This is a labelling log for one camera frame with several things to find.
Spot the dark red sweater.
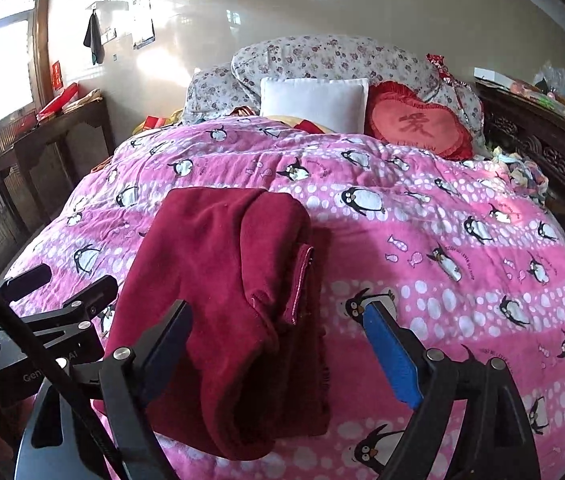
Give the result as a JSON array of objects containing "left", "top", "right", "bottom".
[{"left": 107, "top": 188, "right": 330, "bottom": 460}]

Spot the colourful clothes pile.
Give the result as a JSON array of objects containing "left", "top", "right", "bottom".
[{"left": 484, "top": 146, "right": 549, "bottom": 207}]

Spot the dark wooden side table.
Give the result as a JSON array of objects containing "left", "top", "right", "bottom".
[{"left": 0, "top": 96, "right": 117, "bottom": 233}]

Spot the red box on table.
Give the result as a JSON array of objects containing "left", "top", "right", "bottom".
[{"left": 36, "top": 82, "right": 80, "bottom": 122}]

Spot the pink penguin blanket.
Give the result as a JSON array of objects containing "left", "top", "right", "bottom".
[{"left": 10, "top": 117, "right": 565, "bottom": 479}]

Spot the carved dark wooden headboard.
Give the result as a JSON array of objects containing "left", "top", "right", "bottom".
[{"left": 475, "top": 82, "right": 565, "bottom": 231}]

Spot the white pillow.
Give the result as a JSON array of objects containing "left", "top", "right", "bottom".
[{"left": 260, "top": 77, "right": 369, "bottom": 133}]

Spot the red heart cushion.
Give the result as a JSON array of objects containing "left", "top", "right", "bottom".
[{"left": 365, "top": 81, "right": 473, "bottom": 162}]

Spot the clutter on headboard shelf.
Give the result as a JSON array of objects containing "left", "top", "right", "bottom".
[{"left": 473, "top": 65, "right": 565, "bottom": 118}]

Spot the dark cloth hanging on wall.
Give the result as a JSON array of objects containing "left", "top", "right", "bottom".
[{"left": 83, "top": 10, "right": 104, "bottom": 65}]

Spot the wall calendar poster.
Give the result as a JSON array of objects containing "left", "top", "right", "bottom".
[{"left": 128, "top": 0, "right": 156, "bottom": 50}]

